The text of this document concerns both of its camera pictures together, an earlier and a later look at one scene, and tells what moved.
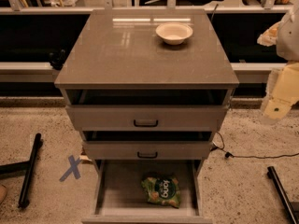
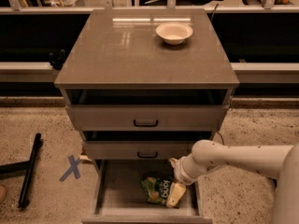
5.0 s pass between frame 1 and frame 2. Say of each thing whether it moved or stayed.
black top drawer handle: stayed
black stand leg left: stayed
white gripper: moved
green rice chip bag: stayed
